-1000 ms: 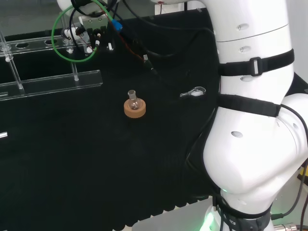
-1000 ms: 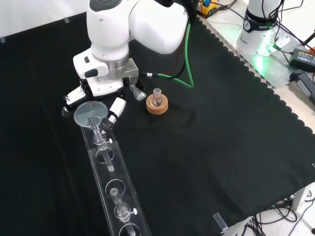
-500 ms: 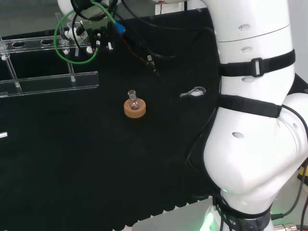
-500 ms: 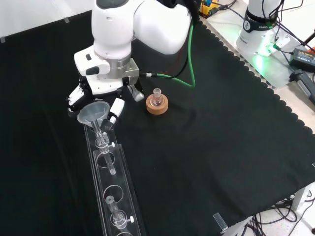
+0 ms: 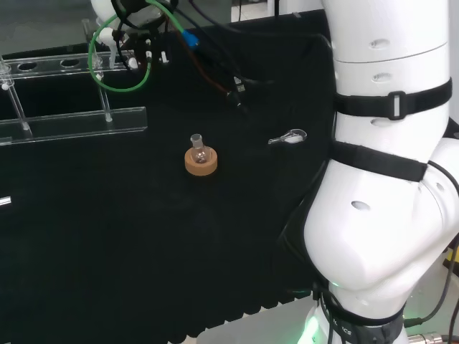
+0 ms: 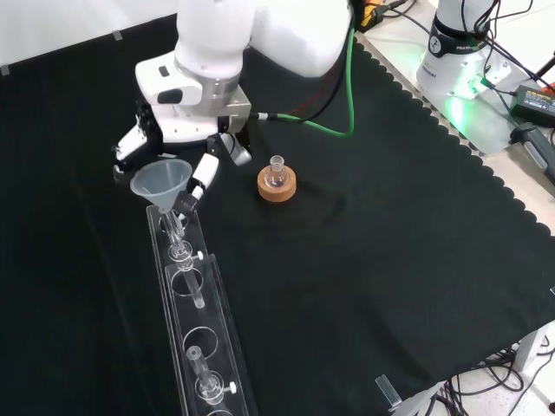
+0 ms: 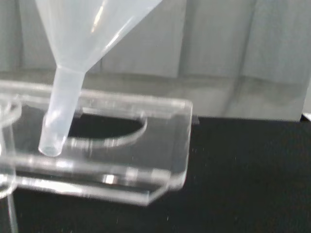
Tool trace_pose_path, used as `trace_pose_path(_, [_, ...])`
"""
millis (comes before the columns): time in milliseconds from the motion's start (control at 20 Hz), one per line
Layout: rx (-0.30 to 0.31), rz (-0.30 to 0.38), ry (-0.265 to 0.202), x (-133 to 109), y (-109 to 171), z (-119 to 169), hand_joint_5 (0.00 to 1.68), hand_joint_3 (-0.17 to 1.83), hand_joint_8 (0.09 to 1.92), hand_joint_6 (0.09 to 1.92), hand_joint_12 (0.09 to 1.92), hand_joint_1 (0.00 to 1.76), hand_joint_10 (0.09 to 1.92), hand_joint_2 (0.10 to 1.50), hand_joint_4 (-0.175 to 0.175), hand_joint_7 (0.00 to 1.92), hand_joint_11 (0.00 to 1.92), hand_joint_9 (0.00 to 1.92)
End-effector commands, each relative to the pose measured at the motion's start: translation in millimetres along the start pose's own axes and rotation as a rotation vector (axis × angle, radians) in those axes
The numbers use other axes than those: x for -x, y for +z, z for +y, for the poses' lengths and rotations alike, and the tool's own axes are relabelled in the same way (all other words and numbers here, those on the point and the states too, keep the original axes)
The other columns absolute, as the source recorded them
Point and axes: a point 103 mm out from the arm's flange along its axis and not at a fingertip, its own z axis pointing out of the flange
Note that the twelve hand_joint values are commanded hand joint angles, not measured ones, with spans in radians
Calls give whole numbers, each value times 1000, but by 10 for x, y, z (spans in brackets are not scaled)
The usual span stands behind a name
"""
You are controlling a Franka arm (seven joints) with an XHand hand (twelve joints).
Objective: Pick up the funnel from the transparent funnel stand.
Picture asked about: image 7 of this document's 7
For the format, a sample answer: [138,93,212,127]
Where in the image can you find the clear acrylic funnel stand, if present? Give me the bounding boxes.
[0,81,194,233]

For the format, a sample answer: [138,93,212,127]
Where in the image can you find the black table cloth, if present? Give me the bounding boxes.
[0,106,311,233]

